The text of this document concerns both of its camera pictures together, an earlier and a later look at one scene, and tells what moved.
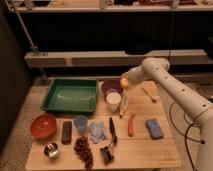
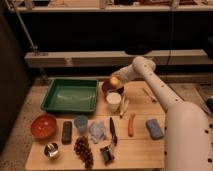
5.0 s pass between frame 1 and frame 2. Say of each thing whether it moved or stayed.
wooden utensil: stayed
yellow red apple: moved
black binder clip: stayed
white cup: stayed
